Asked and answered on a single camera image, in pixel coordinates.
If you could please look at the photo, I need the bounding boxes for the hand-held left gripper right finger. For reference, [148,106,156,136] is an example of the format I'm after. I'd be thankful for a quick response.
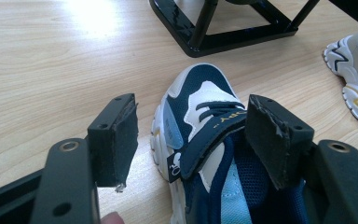
[244,93,315,190]

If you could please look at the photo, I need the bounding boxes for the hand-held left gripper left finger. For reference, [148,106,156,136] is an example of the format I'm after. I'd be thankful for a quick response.
[87,92,139,192]

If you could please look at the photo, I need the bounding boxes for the red and black shoe rack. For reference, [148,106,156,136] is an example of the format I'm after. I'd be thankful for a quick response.
[148,0,322,59]

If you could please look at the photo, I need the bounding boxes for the navy and white sneaker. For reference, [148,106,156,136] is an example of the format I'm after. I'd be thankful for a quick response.
[150,63,312,224]
[322,21,358,134]

